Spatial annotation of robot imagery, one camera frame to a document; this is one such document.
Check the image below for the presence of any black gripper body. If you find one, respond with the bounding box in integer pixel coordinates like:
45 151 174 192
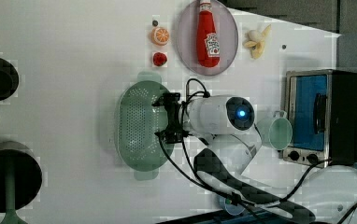
152 92 188 144

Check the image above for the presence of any green plastic strainer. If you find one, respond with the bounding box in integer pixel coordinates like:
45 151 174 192
115 72 174 181

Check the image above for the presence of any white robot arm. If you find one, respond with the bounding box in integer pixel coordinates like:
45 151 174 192
152 92 316 224

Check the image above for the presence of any red strawberry toy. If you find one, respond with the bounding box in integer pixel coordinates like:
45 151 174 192
152 52 167 67

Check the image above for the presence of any red ketchup bottle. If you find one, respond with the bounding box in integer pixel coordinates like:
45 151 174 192
196 0 220 68

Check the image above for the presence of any blue bowl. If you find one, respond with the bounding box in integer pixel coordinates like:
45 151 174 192
219 196 245 216

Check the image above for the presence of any orange slice toy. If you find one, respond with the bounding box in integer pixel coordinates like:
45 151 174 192
150 27 170 46

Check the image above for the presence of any green mug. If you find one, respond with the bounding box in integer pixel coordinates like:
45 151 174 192
256 110 293 150

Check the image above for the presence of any grey round plate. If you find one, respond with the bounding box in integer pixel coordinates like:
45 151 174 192
176 0 238 76

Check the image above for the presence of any peeled banana toy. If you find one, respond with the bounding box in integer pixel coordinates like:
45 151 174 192
243 25 271 60

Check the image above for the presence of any black toaster oven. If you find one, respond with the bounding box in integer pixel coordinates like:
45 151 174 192
282 69 357 168

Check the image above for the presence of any large black cylinder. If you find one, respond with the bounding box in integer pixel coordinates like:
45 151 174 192
0 141 43 213

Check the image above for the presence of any green spatula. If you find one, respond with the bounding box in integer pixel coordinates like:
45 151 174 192
0 159 28 224

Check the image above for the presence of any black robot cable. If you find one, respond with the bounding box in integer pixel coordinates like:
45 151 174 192
157 77 334 224

